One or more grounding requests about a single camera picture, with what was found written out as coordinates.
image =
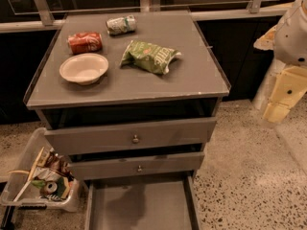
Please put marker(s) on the brown snack wrapper in bin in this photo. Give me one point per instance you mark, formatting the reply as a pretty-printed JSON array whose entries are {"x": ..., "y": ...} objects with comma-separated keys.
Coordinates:
[{"x": 54, "y": 163}]

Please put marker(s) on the grey drawer cabinet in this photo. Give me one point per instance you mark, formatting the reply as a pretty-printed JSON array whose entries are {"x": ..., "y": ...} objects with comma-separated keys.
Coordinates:
[{"x": 193, "y": 88}]

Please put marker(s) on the green jalapeno chip bag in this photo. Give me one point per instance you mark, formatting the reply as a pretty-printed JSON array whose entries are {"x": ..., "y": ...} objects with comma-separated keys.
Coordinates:
[{"x": 150, "y": 57}]

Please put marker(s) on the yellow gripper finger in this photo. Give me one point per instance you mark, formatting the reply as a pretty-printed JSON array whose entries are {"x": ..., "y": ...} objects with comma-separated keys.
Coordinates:
[
  {"x": 289, "y": 88},
  {"x": 265, "y": 42}
]

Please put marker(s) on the clear plastic bin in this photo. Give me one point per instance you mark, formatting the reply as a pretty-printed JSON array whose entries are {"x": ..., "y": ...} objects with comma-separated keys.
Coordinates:
[{"x": 27, "y": 180}]

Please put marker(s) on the grey top drawer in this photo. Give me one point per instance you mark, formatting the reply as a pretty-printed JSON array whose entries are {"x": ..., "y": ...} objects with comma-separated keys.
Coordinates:
[{"x": 92, "y": 139}]

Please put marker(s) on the white paper bowl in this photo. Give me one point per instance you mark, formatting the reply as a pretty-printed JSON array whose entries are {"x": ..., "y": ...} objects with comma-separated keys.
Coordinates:
[{"x": 84, "y": 69}]

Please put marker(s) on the grey middle drawer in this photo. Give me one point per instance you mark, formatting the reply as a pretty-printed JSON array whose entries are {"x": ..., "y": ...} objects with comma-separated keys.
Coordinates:
[{"x": 170, "y": 163}]

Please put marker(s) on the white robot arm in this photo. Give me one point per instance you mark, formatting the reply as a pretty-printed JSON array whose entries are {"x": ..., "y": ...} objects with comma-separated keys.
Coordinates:
[{"x": 288, "y": 40}]

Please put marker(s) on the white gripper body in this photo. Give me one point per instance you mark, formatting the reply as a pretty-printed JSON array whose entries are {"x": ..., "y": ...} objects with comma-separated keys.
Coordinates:
[{"x": 292, "y": 40}]

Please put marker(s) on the grey open bottom drawer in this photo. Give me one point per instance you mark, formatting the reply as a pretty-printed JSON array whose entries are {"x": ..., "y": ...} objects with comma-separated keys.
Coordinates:
[{"x": 146, "y": 202}]

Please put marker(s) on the metal railing with glass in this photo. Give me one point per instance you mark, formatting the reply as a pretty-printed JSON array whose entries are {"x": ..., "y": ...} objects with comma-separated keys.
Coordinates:
[{"x": 34, "y": 15}]

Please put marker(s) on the green white soda can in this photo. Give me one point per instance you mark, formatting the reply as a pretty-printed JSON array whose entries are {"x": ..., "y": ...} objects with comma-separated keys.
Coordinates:
[{"x": 121, "y": 25}]

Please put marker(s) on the white diagonal support pole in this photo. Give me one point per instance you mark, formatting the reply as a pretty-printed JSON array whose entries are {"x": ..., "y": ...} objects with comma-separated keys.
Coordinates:
[{"x": 265, "y": 89}]

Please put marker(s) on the red soda can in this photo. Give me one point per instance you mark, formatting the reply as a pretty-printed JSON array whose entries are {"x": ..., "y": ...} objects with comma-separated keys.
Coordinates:
[{"x": 85, "y": 42}]

